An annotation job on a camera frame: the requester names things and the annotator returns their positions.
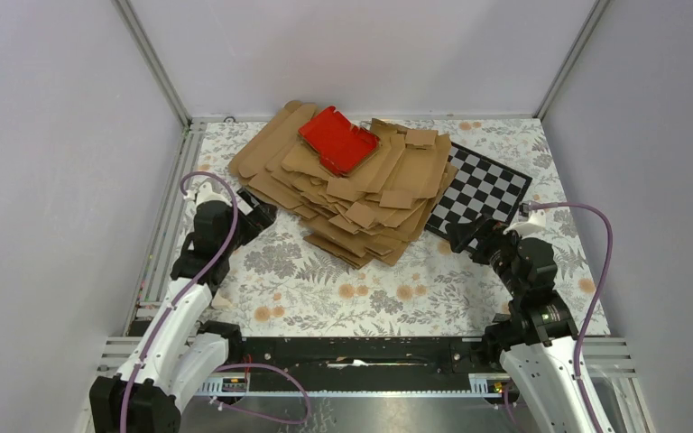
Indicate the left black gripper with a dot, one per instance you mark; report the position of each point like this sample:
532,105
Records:
262,216

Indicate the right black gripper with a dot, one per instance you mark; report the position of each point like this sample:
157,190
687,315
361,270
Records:
485,230

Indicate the red paper box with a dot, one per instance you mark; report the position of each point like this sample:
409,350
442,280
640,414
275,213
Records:
340,145

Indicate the stack of brown cardboard blanks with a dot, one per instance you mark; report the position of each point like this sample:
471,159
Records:
375,212

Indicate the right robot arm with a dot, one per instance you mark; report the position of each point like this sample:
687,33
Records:
539,346

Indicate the black white checkerboard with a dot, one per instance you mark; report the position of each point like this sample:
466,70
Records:
480,186

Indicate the floral patterned mat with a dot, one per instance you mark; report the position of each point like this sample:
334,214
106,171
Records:
281,285

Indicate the small yellow white object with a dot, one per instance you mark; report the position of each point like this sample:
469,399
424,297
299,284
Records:
220,302

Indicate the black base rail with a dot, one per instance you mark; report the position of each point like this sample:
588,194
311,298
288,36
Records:
331,365

